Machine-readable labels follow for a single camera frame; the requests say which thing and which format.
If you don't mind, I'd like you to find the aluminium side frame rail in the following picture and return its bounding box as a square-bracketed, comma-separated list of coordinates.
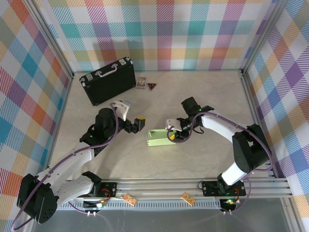
[238, 69, 277, 178]

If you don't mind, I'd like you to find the grey slotted cable duct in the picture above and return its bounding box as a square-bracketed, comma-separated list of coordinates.
[57, 202, 222, 211]

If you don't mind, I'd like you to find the aluminium right corner post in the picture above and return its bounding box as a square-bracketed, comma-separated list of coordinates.
[238, 0, 290, 75]

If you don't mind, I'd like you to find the aluminium left corner post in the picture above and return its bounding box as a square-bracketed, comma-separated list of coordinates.
[23, 0, 75, 80]

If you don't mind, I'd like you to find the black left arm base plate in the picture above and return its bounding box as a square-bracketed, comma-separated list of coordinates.
[73, 181, 118, 199]

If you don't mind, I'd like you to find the aluminium corner post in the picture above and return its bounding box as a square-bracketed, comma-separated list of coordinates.
[238, 0, 290, 75]
[23, 0, 75, 80]

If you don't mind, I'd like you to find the orange printed tag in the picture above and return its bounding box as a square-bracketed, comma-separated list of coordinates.
[122, 193, 138, 206]
[181, 192, 195, 206]

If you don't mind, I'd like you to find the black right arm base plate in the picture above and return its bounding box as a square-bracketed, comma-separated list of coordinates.
[201, 180, 247, 197]

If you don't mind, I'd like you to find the light green paper box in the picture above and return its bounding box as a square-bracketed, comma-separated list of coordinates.
[146, 129, 176, 147]

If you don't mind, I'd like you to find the black briefcase with silver handle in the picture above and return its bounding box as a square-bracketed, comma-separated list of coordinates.
[80, 57, 137, 106]

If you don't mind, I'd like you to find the small playing card box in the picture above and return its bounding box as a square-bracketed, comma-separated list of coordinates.
[136, 76, 148, 89]

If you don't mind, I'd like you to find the aluminium base frame rail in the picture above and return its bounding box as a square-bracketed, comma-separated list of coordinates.
[55, 159, 293, 202]

